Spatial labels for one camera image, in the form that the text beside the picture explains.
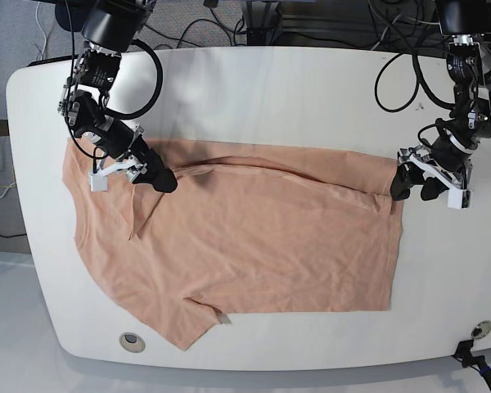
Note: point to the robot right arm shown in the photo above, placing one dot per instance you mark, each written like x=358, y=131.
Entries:
x=109, y=30

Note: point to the robot right gripper body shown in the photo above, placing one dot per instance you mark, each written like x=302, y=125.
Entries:
x=115, y=150

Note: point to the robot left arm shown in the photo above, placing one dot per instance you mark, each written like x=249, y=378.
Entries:
x=467, y=24

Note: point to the peach pink T-shirt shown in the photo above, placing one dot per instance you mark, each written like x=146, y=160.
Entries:
x=249, y=229

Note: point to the black metal frame post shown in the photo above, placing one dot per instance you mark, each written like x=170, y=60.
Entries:
x=262, y=19

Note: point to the silver cable grommet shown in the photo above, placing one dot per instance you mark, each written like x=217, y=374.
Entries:
x=481, y=330
x=132, y=342

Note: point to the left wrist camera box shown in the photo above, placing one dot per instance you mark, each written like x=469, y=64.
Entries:
x=459, y=199

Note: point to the silver left cable grommet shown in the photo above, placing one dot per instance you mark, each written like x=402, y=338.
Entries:
x=132, y=342

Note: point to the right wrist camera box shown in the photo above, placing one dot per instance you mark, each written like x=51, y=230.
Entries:
x=97, y=183

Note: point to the silver right cable grommet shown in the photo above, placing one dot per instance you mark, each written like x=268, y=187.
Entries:
x=481, y=330

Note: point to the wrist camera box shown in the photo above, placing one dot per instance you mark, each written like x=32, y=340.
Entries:
x=97, y=183
x=459, y=199

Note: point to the robot left gripper body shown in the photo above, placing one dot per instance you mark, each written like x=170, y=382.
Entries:
x=441, y=160

